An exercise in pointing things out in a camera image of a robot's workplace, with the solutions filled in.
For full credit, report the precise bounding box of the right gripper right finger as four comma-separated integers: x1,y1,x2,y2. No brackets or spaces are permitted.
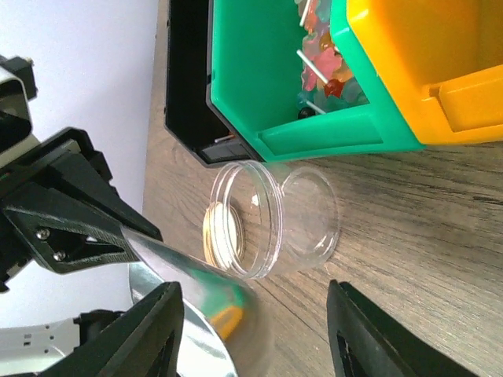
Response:
327,280,474,376

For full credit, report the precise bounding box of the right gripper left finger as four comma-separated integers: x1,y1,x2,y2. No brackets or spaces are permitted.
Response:
46,282,184,376

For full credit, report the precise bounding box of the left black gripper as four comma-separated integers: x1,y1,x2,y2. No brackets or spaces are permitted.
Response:
1,57,162,293

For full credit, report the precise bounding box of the metal scoop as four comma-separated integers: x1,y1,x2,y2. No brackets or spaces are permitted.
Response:
122,228,274,376

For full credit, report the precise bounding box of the black candy bin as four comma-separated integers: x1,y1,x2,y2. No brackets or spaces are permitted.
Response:
164,0,263,168

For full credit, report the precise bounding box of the clear plastic jar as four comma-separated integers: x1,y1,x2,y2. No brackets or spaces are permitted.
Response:
208,160,340,280

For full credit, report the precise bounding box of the green candy bin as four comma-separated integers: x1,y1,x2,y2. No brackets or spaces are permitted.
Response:
207,1,420,162

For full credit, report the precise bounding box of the orange candy bin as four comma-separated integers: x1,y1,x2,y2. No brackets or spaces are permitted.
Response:
347,1,502,145

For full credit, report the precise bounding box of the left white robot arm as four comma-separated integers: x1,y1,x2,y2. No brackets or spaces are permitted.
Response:
1,57,183,376

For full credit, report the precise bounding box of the cream jar lid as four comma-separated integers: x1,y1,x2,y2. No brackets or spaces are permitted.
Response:
203,202,244,270

